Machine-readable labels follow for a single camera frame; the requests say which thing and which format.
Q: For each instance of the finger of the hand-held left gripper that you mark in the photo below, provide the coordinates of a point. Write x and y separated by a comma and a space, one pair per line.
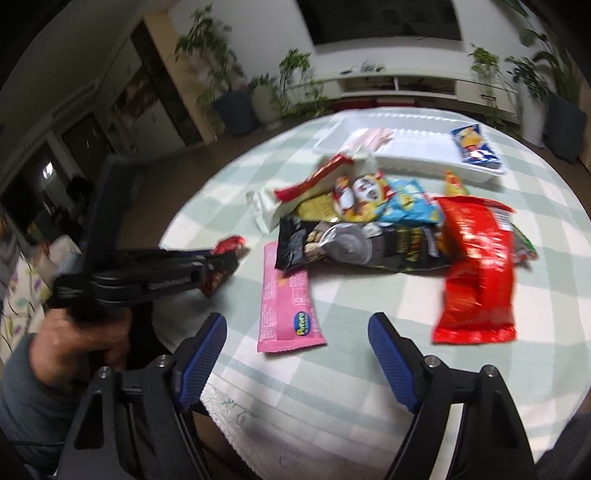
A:
184, 278
184, 256

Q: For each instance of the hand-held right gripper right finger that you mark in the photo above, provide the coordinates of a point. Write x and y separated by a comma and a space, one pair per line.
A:
390, 360

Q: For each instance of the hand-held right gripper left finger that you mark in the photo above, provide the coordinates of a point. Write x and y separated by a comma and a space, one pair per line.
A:
203, 357

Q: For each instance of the small red black snack packet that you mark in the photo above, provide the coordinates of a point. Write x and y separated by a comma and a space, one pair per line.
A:
227, 249

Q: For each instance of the pink snack packet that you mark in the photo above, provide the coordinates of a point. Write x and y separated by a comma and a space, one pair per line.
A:
286, 304

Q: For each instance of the grey silver snack packet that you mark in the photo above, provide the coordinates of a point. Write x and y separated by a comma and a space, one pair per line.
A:
351, 244

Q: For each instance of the large red snack packet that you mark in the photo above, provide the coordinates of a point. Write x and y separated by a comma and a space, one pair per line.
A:
480, 277

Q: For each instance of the orange yellow snack packet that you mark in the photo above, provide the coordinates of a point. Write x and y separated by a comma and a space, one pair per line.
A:
455, 184

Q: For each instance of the white plastic tray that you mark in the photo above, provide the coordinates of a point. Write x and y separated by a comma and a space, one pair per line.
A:
415, 147

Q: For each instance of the person's left forearm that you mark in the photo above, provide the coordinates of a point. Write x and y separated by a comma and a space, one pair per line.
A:
27, 406

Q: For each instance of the person's left hand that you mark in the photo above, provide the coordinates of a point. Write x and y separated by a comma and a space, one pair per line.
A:
76, 337

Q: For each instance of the floral printed cloth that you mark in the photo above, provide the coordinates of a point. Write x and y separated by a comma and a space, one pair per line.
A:
18, 295

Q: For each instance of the red trimmed snack packet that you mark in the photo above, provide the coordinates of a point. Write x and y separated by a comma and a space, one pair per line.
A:
314, 182

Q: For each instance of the plant in dark blue pot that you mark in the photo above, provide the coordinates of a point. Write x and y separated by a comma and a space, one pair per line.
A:
235, 113

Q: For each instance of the light blue snack packet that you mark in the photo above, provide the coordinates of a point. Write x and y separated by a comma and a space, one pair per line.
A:
408, 203

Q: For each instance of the red white yellow snack packet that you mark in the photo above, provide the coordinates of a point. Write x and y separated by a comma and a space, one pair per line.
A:
358, 196

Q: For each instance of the wooden shelf cabinet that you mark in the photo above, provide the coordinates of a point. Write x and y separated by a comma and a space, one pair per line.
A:
143, 92

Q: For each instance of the plant in white ribbed pot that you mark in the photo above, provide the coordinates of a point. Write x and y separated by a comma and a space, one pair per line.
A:
265, 106

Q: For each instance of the green snack packet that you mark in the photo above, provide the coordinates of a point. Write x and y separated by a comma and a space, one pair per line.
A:
526, 247

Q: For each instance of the trailing pothos plant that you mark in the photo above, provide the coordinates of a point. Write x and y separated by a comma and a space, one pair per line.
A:
298, 78

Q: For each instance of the pink white striped packet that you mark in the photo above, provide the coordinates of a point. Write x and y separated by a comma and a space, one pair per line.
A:
371, 138

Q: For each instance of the blue yellow snack packet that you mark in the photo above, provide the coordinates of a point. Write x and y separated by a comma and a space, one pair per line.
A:
475, 145

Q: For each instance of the white television cabinet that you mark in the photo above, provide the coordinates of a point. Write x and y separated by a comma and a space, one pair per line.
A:
415, 84

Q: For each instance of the plant in tall white pot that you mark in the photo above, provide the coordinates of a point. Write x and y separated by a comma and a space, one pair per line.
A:
531, 115

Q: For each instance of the large plant in dark pot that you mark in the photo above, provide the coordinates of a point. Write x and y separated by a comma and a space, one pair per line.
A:
565, 129

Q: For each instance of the hanging plant on cabinet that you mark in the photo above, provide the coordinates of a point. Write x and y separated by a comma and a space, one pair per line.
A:
485, 69

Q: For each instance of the black television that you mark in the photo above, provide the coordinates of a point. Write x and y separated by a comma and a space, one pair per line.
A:
378, 18

